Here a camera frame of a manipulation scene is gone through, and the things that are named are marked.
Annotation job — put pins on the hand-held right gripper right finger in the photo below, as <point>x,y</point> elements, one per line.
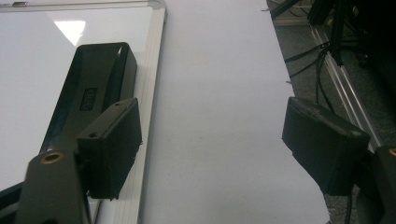
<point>323,146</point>

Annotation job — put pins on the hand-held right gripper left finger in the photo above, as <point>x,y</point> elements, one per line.
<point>109,149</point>

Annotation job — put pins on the black whiteboard eraser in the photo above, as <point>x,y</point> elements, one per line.
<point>96,68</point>

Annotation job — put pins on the white whiteboard with metal frame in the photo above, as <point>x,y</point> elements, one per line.
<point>28,93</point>

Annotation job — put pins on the aluminium floor rail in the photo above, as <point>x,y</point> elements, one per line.
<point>348,90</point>

